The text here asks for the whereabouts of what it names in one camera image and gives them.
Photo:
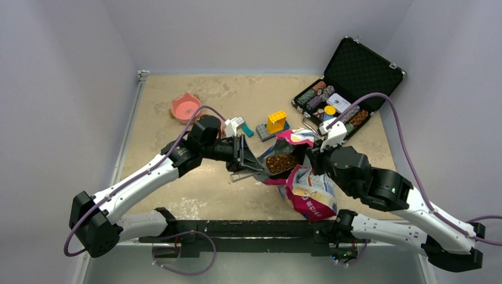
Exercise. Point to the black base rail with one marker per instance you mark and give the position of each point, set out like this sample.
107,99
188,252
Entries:
190,238

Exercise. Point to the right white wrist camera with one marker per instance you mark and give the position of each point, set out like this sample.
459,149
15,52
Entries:
334,135

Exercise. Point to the pink pet bowl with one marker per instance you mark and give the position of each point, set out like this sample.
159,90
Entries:
222,132
183,107

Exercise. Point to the near pink pet bowl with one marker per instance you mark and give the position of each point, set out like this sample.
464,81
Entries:
222,132

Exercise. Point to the grey blue toy brick base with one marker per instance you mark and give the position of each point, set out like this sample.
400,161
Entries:
265,135

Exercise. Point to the black poker chip case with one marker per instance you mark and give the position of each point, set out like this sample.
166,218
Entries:
353,71

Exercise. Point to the clear plastic scoop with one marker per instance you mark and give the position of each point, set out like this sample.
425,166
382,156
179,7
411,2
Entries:
273,167

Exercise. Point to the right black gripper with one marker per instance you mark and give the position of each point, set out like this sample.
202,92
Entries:
315,154

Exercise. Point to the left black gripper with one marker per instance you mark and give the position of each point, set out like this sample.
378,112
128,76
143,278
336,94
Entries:
241,154

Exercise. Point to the far pink pet bowl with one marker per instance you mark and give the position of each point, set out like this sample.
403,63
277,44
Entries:
183,107

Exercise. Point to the teal toy brick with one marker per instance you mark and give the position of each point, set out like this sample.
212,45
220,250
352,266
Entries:
247,131

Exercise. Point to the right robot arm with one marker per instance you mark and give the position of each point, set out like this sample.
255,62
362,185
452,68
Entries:
446,242

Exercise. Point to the yellow toy brick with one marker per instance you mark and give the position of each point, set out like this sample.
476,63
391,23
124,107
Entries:
276,122

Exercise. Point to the colourful pet food bag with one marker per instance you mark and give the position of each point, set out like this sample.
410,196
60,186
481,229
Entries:
310,195

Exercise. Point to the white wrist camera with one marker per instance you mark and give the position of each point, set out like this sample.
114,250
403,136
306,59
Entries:
334,135
233,125

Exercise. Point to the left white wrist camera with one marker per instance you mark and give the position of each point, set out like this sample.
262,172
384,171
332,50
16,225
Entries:
233,125

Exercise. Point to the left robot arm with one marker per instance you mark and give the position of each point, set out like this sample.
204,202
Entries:
95,220

